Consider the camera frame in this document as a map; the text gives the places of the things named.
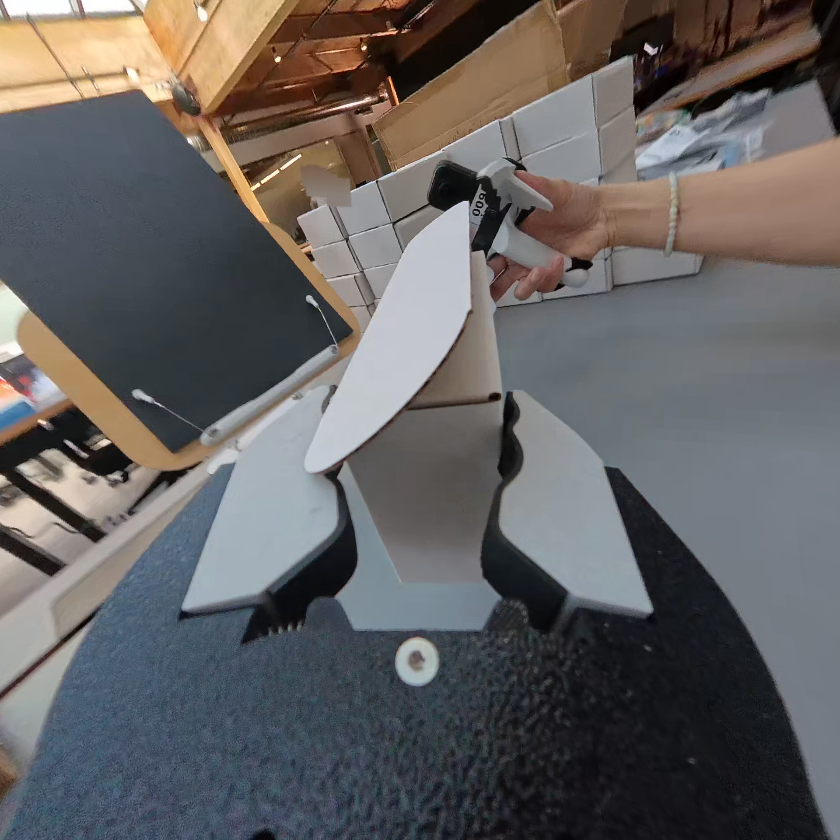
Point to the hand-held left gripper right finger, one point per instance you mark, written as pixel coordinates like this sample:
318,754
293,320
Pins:
564,518

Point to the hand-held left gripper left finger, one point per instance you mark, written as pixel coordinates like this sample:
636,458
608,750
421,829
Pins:
275,512

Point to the white cardboard box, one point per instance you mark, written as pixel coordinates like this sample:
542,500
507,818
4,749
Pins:
407,328

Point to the person's right forearm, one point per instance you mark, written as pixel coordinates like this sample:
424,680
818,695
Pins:
754,210

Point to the person's right hand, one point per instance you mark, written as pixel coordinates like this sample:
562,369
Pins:
577,223

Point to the large brown cardboard carton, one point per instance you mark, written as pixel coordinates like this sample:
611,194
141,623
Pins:
472,85

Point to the stack of white boxes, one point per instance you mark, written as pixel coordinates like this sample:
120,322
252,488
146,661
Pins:
558,124

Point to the wooden desk with black legs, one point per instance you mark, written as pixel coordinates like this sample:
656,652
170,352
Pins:
39,472

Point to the black book stand wooden frame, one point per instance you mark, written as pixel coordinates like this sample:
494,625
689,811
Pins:
131,262

